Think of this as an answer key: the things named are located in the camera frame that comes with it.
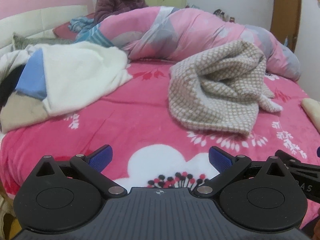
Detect beige white checked coat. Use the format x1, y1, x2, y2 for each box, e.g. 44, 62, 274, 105
168, 40, 283, 136

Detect cream knit cardigan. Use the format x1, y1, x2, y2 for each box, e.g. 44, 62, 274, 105
301, 98, 320, 131

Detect pink flowered bed sheet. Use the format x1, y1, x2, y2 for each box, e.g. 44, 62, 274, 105
1, 61, 319, 197

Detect white fleece blanket pile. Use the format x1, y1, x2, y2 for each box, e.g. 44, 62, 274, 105
1, 42, 132, 133

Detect teal striped cloth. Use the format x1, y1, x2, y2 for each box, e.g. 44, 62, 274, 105
74, 24, 114, 48

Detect red pillow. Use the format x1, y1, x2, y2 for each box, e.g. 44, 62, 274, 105
53, 13, 94, 41

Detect blue crumpled cloth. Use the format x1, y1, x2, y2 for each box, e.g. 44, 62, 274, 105
68, 16, 95, 33

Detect pink floral duvet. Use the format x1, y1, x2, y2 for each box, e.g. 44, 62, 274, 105
99, 7, 301, 81

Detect brown wooden door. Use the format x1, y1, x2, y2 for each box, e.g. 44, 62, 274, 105
270, 0, 302, 51

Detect pink white headboard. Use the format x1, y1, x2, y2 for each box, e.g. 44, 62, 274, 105
1, 0, 94, 55

